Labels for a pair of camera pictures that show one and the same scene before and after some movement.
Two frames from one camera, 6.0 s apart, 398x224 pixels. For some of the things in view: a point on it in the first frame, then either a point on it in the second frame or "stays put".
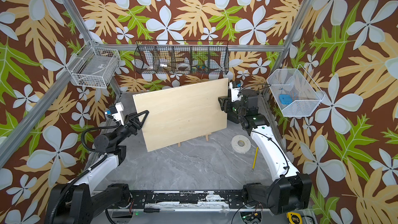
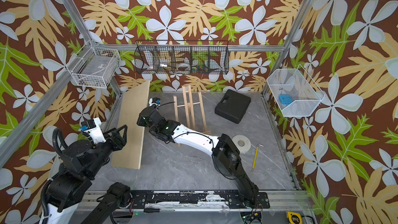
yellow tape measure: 294,218 stays put
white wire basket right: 296,94 stays put
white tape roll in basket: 183,67 stays put
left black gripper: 131,126 -> 122,141
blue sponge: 285,99 stays put
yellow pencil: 255,159 stays put
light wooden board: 179,113 -> 131,103
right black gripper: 228,105 -> 142,119
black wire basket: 171,56 stays put
